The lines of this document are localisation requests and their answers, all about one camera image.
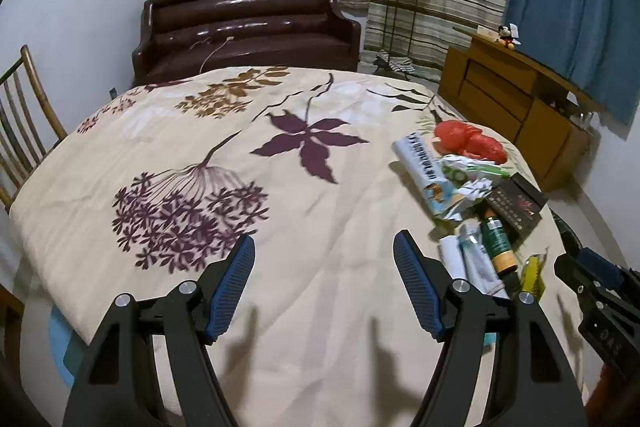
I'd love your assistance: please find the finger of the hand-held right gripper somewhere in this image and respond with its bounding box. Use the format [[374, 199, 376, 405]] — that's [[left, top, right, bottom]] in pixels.
[[553, 248, 626, 303]]

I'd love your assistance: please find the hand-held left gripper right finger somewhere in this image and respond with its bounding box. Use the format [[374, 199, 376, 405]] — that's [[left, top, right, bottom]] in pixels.
[[392, 229, 588, 427]]

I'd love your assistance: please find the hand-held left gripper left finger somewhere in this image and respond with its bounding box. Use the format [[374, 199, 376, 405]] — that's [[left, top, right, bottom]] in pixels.
[[62, 234, 257, 427]]

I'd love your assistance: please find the small white tube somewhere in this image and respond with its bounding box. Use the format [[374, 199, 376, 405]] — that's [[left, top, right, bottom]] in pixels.
[[438, 237, 468, 280]]

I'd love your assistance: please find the yellow wrapper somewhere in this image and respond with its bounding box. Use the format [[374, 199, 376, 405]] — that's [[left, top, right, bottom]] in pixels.
[[520, 252, 546, 298]]

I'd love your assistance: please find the grey white tube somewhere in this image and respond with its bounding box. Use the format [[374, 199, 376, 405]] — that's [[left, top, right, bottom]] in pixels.
[[460, 222, 511, 300]]

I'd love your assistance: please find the green tube orange end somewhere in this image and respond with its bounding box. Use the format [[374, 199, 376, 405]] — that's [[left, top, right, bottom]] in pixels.
[[479, 204, 521, 293]]

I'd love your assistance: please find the dark cigarette box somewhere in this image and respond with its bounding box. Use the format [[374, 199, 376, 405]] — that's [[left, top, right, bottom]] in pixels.
[[482, 173, 549, 243]]

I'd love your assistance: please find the white paper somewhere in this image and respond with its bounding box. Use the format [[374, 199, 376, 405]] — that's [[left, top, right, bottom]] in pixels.
[[452, 177, 493, 208]]

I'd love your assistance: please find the beige floral printed blanket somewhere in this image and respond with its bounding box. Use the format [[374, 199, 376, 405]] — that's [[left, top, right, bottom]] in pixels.
[[10, 66, 583, 427]]

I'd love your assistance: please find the long white blue box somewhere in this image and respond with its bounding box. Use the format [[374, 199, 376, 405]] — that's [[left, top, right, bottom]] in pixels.
[[392, 132, 463, 223]]

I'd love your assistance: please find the green white wrapper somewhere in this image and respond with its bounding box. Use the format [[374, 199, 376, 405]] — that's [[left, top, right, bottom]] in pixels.
[[440, 154, 511, 182]]

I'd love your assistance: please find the red plastic bag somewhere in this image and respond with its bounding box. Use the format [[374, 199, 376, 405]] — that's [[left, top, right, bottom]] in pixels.
[[432, 120, 507, 165]]

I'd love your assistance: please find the light blue cloth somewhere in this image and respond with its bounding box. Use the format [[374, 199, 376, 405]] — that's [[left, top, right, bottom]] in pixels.
[[47, 307, 86, 388]]

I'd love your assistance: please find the wooden cabinet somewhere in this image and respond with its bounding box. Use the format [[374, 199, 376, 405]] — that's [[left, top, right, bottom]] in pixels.
[[439, 32, 606, 192]]

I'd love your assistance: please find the striped cloth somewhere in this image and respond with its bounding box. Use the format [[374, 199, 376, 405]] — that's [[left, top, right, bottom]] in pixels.
[[375, 52, 416, 75]]

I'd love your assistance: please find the mouse plush toy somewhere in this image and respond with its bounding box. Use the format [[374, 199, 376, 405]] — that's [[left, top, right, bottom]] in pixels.
[[496, 24, 521, 52]]

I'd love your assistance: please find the dark brown leather sofa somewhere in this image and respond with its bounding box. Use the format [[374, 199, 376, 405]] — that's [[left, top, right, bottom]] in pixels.
[[131, 0, 362, 88]]

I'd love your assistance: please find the bamboo chair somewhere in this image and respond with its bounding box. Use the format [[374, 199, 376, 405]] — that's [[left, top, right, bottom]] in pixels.
[[0, 45, 68, 212]]

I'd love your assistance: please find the white charger cable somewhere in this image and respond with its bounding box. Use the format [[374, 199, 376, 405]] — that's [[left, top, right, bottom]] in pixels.
[[190, 35, 236, 75]]

